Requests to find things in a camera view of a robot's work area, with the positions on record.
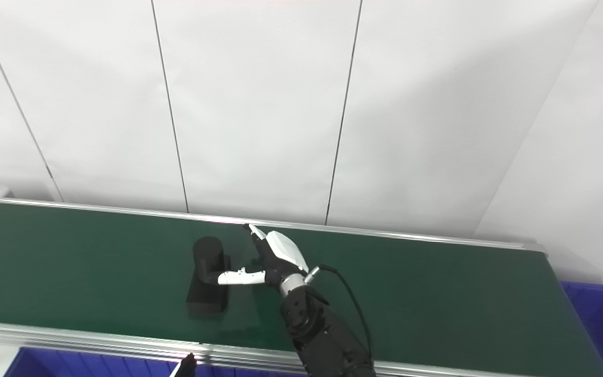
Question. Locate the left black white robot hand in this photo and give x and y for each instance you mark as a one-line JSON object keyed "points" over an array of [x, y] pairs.
{"points": [[186, 367]]}

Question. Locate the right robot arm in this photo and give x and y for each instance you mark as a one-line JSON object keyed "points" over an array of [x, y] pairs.
{"points": [[322, 335]]}

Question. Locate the black cylinder block part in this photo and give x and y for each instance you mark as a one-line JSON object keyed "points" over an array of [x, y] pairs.
{"points": [[207, 298]]}

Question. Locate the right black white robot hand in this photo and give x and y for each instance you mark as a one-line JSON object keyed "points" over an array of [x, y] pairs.
{"points": [[283, 254]]}

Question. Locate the blue bin with white parts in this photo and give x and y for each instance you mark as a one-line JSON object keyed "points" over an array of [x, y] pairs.
{"points": [[71, 364]]}

